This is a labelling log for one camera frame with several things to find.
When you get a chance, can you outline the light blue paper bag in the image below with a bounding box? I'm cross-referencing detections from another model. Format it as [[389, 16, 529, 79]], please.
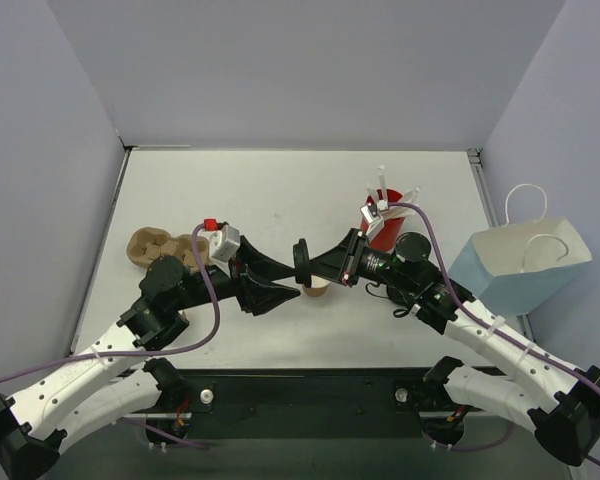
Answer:
[[448, 198, 592, 317]]

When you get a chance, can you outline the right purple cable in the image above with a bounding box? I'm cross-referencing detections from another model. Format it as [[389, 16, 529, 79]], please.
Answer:
[[389, 202, 600, 471]]

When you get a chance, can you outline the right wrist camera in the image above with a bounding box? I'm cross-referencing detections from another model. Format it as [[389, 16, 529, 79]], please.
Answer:
[[360, 200, 389, 240]]

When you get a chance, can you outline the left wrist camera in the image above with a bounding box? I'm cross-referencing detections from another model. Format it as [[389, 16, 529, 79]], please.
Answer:
[[203, 219, 241, 264]]

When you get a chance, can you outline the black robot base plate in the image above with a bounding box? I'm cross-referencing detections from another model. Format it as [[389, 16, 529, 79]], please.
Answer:
[[124, 368, 486, 446]]

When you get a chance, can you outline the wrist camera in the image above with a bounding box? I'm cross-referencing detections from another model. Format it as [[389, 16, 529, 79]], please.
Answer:
[[360, 200, 389, 240], [203, 219, 241, 264]]

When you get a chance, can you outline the red straw holder cup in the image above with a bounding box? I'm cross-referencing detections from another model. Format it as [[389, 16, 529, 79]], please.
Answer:
[[360, 189, 406, 252]]

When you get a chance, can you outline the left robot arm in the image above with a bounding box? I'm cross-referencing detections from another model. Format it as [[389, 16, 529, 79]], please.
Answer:
[[0, 237, 300, 479]]

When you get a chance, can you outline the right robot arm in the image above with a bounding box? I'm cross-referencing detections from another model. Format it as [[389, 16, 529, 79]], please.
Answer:
[[293, 229, 600, 466]]

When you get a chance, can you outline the black plastic cup lid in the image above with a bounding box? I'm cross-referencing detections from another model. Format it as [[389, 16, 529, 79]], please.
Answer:
[[292, 238, 311, 288]]

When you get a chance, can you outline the brown cardboard cup carrier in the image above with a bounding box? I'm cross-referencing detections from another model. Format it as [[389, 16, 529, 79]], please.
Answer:
[[126, 227, 211, 271]]

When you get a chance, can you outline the brown paper coffee cup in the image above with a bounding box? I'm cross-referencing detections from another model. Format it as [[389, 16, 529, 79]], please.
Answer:
[[303, 276, 330, 297]]

